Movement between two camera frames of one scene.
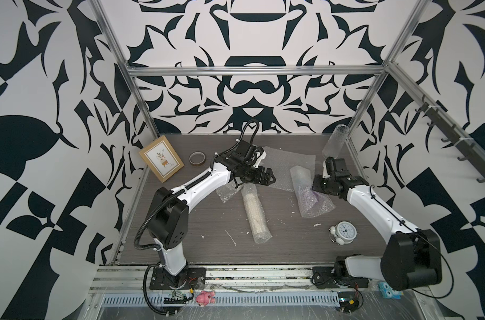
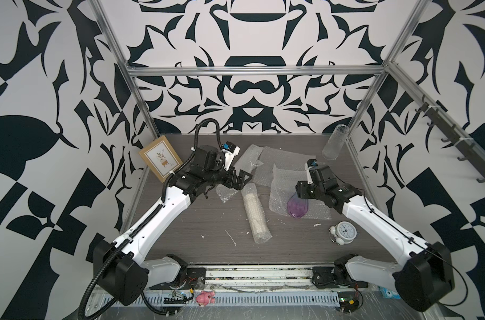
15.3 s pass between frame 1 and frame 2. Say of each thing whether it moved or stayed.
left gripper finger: moved
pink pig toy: stayed
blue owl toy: stayed
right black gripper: moved
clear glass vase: stayed
